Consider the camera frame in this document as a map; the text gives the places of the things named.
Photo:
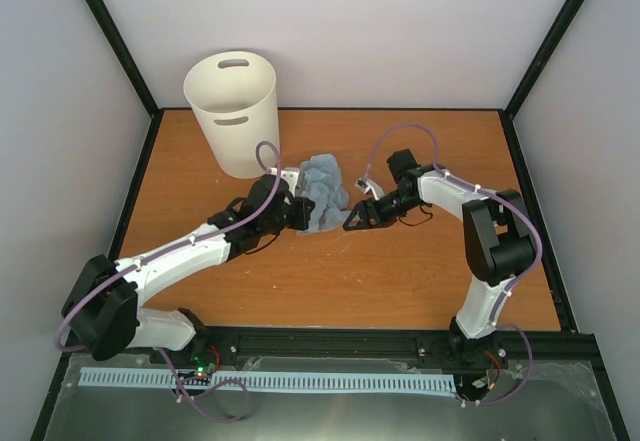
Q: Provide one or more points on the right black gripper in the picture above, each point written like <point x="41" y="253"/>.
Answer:
<point x="366" y="209"/>

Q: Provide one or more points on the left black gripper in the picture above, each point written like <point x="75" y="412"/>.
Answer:
<point x="305" y="207"/>

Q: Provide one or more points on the translucent blue trash bag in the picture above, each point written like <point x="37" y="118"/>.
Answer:
<point x="322" y="183"/>

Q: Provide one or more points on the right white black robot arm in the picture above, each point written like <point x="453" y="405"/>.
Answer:
<point x="500" y="242"/>

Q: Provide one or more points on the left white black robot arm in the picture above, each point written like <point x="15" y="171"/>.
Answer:
<point x="106" y="308"/>

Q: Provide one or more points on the white plastic trash bin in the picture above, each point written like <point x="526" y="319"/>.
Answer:
<point x="233" y="96"/>

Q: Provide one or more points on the green lit circuit board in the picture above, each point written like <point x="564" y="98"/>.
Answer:
<point x="206" y="364"/>

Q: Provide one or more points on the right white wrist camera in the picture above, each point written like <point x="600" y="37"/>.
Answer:
<point x="369" y="187"/>

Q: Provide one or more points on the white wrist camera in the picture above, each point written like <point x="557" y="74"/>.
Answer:
<point x="369" y="187"/>
<point x="287" y="179"/>

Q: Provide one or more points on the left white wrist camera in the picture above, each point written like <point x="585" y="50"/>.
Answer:
<point x="287" y="179"/>

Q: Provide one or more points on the grey metal base plate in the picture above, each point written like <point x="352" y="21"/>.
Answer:
<point x="544" y="401"/>

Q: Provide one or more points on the light blue slotted cable duct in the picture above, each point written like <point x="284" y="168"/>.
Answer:
<point x="274" y="382"/>

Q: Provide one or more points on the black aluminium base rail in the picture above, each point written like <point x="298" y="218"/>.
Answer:
<point x="430" y="349"/>

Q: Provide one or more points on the left black frame post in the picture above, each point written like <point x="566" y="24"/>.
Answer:
<point x="114" y="38"/>

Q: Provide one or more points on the black frame post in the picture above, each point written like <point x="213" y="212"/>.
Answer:
<point x="552" y="39"/>
<point x="114" y="38"/>

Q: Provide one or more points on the right black frame post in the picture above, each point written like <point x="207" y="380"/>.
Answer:
<point x="552" y="39"/>

